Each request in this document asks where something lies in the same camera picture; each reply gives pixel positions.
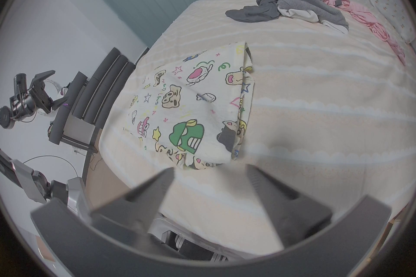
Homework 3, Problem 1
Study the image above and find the white printed pyjama top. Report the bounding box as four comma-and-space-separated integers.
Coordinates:
123, 41, 255, 171

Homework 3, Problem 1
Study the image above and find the black dressing table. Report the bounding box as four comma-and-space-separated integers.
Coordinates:
48, 71, 99, 187

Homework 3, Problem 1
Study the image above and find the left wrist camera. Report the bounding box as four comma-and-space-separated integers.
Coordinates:
12, 73, 28, 98

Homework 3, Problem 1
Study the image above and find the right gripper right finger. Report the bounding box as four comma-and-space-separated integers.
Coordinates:
245, 164, 334, 250

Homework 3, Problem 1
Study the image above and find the bed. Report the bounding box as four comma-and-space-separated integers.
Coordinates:
97, 0, 416, 261

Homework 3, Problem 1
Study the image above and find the pink garment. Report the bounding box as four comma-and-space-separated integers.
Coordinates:
318, 0, 407, 66

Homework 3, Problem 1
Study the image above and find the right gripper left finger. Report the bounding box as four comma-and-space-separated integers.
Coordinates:
90, 167, 177, 235

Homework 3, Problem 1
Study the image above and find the black cable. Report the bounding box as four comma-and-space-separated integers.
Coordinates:
23, 155, 81, 179

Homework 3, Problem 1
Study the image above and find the dark grey garment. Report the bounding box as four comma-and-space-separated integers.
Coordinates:
225, 0, 281, 23

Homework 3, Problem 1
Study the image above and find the white printed pillow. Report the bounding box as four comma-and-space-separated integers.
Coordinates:
356, 0, 416, 44

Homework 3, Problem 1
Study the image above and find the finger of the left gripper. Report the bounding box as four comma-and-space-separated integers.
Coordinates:
33, 70, 56, 82
48, 97, 70, 111

